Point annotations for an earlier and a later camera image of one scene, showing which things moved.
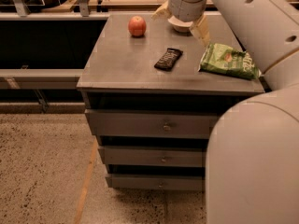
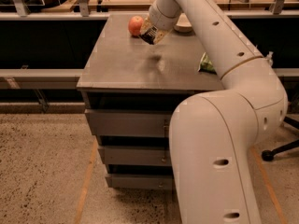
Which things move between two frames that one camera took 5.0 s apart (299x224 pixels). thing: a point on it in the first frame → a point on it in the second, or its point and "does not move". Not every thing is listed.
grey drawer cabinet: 151,108 does not move
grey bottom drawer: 159,182 does not move
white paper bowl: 179,25 does not move
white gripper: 184,14 → 160,22
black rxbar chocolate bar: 169,59 → 149,35
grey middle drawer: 121,156 does not move
